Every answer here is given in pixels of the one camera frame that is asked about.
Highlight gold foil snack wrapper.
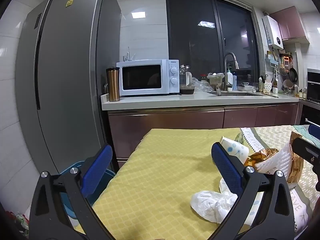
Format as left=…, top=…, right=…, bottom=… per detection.
left=244, top=132, right=304, bottom=184

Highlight white tissue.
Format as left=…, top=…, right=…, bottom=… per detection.
left=190, top=178, right=238, bottom=224

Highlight white blue-dotted paper cup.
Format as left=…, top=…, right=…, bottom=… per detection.
left=220, top=137, right=249, bottom=164

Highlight white foam fruit net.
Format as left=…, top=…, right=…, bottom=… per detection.
left=254, top=142, right=293, bottom=180

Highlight green clear plastic wrapper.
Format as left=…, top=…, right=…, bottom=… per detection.
left=234, top=132, right=244, bottom=144

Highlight maroon lower kitchen cabinets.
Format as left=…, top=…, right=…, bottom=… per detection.
left=107, top=103, right=298, bottom=166

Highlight steel kitchen faucet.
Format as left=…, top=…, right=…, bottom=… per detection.
left=224, top=52, right=239, bottom=92

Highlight white kitchen countertop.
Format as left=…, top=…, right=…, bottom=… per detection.
left=100, top=92, right=299, bottom=111

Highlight dark kitchen window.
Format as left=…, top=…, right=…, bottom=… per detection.
left=166, top=0, right=260, bottom=83

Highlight built-in black oven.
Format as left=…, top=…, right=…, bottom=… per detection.
left=299, top=68, right=320, bottom=125

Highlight black frying pan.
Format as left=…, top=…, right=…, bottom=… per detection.
left=289, top=57, right=298, bottom=84

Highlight yellow patterned table cloth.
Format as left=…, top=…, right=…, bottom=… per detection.
left=93, top=128, right=240, bottom=239

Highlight white soap dispenser bottle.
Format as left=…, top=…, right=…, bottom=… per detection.
left=226, top=67, right=233, bottom=92

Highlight white water heater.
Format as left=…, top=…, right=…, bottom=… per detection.
left=263, top=15, right=284, bottom=50

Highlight pink upper cabinet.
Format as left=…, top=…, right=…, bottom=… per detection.
left=270, top=6, right=310, bottom=44

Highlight copper travel mug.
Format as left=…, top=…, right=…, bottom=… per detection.
left=106, top=67, right=120, bottom=102

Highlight glass kettle jug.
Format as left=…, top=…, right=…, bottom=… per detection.
left=180, top=65, right=193, bottom=87

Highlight white microwave oven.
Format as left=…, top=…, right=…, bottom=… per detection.
left=117, top=59, right=180, bottom=97

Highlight grey double-door refrigerator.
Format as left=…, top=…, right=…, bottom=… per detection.
left=15, top=0, right=121, bottom=174

